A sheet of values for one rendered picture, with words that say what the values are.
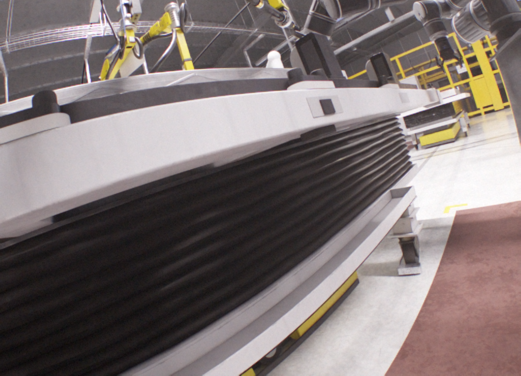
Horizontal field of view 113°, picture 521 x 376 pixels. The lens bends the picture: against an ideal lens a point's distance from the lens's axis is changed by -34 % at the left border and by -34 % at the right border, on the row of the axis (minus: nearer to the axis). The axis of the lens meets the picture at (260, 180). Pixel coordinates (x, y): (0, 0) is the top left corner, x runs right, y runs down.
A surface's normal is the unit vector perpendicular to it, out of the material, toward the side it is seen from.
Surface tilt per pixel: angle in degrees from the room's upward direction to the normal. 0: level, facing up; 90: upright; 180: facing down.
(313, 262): 90
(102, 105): 90
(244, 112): 90
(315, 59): 90
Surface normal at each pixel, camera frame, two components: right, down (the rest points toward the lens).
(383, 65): -0.72, 0.29
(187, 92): 0.62, -0.16
